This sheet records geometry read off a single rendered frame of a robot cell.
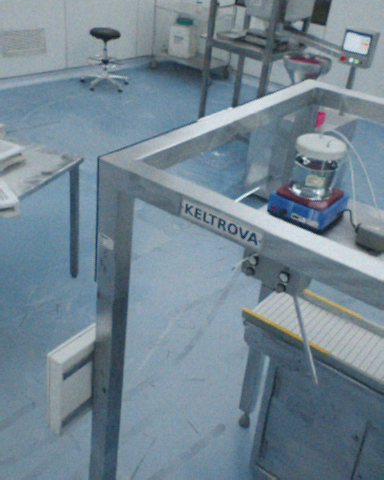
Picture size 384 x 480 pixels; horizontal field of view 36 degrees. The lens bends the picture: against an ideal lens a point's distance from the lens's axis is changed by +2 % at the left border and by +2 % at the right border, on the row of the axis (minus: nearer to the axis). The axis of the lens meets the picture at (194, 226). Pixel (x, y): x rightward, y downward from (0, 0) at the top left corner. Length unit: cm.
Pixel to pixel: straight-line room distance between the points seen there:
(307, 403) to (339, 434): 14
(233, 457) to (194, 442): 18
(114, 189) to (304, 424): 137
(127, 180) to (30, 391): 194
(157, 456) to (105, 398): 113
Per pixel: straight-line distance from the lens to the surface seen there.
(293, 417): 242
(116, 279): 147
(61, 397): 168
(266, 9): 554
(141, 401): 304
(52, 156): 342
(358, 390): 213
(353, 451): 237
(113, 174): 133
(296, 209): 193
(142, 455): 284
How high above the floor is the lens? 220
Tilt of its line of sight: 30 degrees down
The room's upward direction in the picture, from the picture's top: 7 degrees clockwise
